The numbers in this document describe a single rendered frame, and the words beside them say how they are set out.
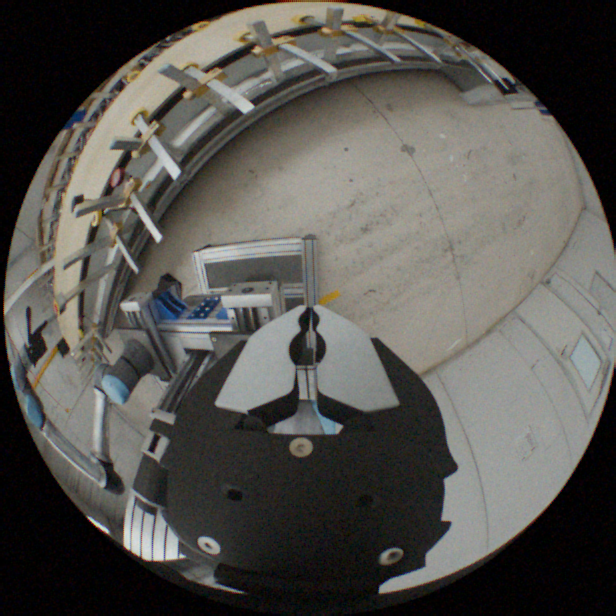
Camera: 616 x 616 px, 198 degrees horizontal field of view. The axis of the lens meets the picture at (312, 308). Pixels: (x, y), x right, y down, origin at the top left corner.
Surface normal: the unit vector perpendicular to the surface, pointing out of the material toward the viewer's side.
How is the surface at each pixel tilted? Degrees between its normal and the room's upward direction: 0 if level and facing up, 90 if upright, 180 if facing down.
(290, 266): 0
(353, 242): 0
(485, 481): 90
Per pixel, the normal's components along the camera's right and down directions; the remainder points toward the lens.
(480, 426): -0.53, -0.75
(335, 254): -0.01, 0.47
